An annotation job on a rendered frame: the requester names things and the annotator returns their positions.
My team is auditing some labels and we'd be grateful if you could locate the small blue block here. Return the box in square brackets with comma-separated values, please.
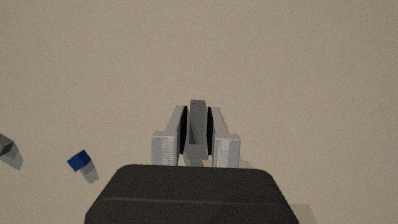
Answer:
[67, 150, 92, 172]

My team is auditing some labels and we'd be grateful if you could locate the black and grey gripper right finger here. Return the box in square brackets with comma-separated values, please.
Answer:
[207, 107, 241, 168]

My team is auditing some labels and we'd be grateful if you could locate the grey rectangular block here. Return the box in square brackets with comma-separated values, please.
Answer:
[0, 133, 14, 156]
[189, 100, 205, 145]

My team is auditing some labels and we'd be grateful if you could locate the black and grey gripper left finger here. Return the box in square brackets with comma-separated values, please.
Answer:
[151, 105, 187, 166]

